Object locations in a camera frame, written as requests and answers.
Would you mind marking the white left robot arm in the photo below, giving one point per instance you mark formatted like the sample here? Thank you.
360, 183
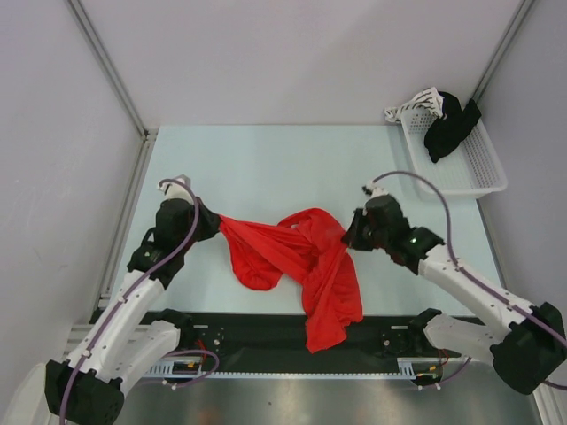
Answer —
90, 385

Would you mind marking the white slotted cable duct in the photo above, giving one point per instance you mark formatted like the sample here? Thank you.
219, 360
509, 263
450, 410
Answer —
403, 370

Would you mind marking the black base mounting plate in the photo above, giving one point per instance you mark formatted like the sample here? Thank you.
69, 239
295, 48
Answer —
278, 343

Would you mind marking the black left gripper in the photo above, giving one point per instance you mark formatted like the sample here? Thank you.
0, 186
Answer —
211, 221

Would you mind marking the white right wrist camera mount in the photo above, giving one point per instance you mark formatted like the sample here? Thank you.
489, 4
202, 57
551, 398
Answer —
372, 189

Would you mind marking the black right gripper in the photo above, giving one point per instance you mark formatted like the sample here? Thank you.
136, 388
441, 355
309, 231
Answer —
353, 236

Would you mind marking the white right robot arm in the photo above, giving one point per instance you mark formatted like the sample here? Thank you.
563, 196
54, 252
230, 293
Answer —
523, 342

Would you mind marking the aluminium frame rail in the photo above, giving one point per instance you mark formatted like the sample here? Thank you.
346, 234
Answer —
98, 193

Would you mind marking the black tank top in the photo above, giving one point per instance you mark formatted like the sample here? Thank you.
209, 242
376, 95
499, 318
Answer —
445, 134

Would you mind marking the white striped tank top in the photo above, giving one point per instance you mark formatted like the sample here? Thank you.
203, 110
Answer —
430, 100

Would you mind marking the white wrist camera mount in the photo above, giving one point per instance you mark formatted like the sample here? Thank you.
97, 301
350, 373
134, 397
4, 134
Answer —
176, 189
372, 189

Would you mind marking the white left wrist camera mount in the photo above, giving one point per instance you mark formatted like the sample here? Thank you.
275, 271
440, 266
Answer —
176, 189

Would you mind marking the red tank top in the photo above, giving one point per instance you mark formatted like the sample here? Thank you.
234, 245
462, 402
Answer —
307, 248

